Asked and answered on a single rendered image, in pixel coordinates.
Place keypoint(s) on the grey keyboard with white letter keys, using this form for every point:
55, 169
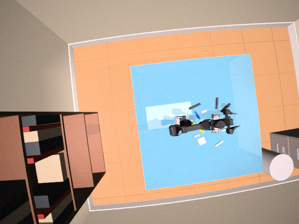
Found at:
215, 117

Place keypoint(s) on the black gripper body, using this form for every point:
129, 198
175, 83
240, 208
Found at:
226, 112

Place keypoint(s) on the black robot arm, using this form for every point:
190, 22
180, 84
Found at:
186, 125

